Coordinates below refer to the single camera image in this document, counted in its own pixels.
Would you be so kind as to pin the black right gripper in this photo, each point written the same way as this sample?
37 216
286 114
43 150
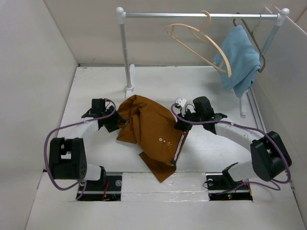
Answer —
182 126

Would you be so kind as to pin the white metal clothes rack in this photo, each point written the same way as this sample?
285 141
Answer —
122 15

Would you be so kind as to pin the brown trousers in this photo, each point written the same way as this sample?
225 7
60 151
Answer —
152 127

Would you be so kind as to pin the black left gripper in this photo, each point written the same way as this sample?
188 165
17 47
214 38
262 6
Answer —
116 120

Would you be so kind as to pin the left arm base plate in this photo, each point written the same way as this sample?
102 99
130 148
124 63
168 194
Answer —
107 189

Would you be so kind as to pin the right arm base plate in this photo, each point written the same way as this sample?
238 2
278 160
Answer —
221 187

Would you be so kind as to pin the grey hanger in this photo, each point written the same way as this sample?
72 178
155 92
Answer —
254 38

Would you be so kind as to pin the light blue towel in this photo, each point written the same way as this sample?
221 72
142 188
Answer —
238 86

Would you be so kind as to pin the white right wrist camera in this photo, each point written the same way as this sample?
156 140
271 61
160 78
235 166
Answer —
180 103

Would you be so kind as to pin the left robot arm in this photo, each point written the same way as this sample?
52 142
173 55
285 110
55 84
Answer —
67 154

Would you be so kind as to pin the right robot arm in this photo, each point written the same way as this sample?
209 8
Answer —
269 156

